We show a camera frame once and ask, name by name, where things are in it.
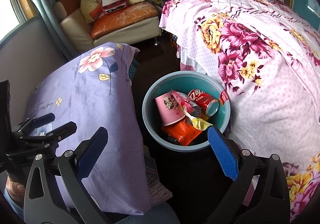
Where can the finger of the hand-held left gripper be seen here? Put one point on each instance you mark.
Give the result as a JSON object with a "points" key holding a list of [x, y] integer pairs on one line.
{"points": [[62, 130], [45, 118]]}

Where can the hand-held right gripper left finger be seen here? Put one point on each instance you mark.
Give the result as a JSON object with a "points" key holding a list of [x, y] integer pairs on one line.
{"points": [[92, 154]]}

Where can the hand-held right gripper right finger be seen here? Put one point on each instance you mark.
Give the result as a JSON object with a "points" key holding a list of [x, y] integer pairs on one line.
{"points": [[222, 154]]}

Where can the yellow wrapper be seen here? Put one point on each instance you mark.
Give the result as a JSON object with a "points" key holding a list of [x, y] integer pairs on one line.
{"points": [[200, 123]]}

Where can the red orange snack bag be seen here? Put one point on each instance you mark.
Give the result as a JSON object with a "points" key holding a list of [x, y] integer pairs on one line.
{"points": [[180, 133]]}

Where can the red soda can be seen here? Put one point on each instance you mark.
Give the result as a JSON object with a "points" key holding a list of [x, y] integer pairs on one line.
{"points": [[202, 100]]}

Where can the pink red snack wrapper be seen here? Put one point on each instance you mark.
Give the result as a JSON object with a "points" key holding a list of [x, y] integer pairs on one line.
{"points": [[186, 105]]}

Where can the pink cartoon paper cup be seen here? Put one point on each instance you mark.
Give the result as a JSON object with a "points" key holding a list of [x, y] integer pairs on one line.
{"points": [[167, 111]]}

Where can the teal plastic bin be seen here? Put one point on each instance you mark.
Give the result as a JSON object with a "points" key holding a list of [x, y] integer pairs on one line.
{"points": [[152, 100]]}

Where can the person's left forearm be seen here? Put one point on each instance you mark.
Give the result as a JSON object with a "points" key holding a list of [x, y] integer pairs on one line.
{"points": [[12, 209]]}

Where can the person's left hand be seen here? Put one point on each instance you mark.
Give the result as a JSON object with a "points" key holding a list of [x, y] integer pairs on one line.
{"points": [[15, 191]]}

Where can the purple floral blanket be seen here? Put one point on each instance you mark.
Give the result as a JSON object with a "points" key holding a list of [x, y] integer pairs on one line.
{"points": [[100, 104]]}

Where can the striped grey rug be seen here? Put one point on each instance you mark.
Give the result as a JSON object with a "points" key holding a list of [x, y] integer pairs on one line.
{"points": [[157, 184]]}

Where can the blue fleece garment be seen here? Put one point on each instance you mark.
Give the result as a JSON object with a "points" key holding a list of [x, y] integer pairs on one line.
{"points": [[150, 216]]}

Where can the teal plaid cloth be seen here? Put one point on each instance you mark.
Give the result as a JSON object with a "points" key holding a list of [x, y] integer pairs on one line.
{"points": [[133, 70]]}

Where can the beige sofa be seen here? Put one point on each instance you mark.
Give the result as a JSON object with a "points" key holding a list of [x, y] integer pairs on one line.
{"points": [[72, 26]]}

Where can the pink floral bed sheet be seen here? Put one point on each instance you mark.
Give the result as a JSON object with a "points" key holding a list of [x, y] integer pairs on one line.
{"points": [[262, 64]]}

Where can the grey blue curtain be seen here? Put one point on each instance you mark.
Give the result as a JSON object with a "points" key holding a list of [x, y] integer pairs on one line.
{"points": [[47, 14]]}

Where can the window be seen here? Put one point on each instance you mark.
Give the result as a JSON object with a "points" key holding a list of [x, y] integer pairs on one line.
{"points": [[15, 7]]}

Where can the yellow cartoon pillow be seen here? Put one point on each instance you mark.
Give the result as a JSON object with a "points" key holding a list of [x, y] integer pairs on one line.
{"points": [[91, 5]]}

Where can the orange leather seat cushion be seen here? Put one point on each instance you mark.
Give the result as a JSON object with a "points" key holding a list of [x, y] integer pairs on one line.
{"points": [[125, 16]]}

